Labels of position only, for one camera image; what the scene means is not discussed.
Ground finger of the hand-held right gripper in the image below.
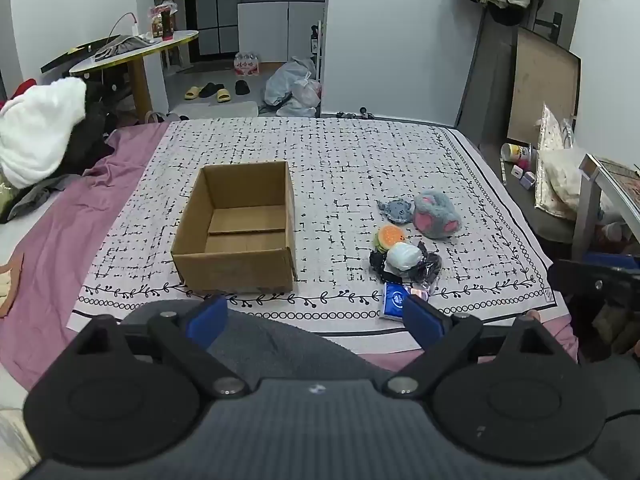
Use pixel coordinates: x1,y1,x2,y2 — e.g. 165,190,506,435
546,257,640,312

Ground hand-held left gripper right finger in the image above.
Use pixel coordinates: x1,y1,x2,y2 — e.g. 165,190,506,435
385,294,563,400

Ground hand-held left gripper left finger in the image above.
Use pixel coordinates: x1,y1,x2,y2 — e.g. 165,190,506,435
75,294,251,400

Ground brown cardboard box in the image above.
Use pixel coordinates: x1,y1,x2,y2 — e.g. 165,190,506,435
171,160,299,295

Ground grey pink paw plush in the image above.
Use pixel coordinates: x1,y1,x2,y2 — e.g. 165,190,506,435
412,190,463,240

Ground pale blue soft ball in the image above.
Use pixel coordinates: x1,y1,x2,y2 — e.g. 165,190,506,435
386,242,422,273

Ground blue tissue pack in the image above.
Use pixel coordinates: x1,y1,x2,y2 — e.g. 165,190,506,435
378,281,426,322

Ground orange burger plush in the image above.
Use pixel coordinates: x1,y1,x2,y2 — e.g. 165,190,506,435
372,225,407,253

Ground pillow in clear bag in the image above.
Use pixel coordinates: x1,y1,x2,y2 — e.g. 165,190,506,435
534,104,626,221

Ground small blue-grey plush toy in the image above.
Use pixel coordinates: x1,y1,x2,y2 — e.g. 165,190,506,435
377,199,416,225

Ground brown wooden board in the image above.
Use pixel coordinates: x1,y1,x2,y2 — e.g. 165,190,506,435
506,26,582,148

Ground grey bath mat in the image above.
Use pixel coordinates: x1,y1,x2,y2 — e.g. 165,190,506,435
167,101,260,121

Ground dark grey crumpled cloth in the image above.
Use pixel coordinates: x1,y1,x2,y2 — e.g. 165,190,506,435
7,175,66,221

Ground black clothes pile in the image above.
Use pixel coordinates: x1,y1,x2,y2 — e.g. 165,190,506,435
50,80,118,181

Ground grey board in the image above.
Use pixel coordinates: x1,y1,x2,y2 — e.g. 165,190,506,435
455,10,518,143

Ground white plastic bag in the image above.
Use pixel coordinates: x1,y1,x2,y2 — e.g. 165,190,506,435
291,72,322,108

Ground white plastic bags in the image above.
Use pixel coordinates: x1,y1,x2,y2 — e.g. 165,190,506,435
264,56,318,106

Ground white fluffy garment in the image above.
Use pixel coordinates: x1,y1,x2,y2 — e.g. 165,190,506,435
0,76,88,188

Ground pack of water bottles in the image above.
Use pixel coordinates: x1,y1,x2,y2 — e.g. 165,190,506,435
233,51,262,77

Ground white oval table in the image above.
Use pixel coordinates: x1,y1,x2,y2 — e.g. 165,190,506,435
69,30,200,117

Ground grey cloth on table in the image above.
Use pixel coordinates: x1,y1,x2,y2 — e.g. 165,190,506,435
94,35,151,62

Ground red cloth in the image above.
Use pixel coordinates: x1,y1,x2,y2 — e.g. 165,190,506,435
7,78,38,103

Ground white cabinet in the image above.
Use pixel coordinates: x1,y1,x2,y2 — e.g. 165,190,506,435
237,0,327,63

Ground black flat board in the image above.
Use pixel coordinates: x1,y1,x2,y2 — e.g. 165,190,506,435
40,35,136,73

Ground red gift box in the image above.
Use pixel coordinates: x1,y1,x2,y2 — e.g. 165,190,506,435
150,2,178,38

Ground black framed glass door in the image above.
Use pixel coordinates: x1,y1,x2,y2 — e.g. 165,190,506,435
184,0,240,56

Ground white charging cable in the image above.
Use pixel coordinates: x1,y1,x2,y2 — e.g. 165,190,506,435
109,11,143,38

